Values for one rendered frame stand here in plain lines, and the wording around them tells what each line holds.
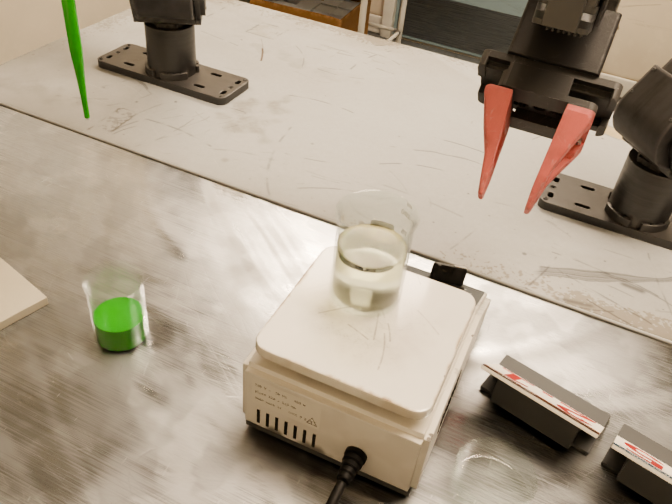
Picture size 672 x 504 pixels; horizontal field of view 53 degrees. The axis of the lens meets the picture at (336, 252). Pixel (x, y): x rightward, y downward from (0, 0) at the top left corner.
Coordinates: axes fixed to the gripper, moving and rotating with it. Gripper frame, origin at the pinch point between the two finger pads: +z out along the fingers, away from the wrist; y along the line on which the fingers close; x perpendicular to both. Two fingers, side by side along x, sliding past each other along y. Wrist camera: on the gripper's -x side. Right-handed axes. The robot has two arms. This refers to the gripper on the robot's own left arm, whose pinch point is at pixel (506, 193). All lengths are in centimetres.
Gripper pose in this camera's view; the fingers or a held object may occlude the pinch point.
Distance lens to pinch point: 51.4
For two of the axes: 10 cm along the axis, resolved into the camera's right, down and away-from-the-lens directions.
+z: -3.8, 9.1, -1.5
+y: 9.0, 3.3, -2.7
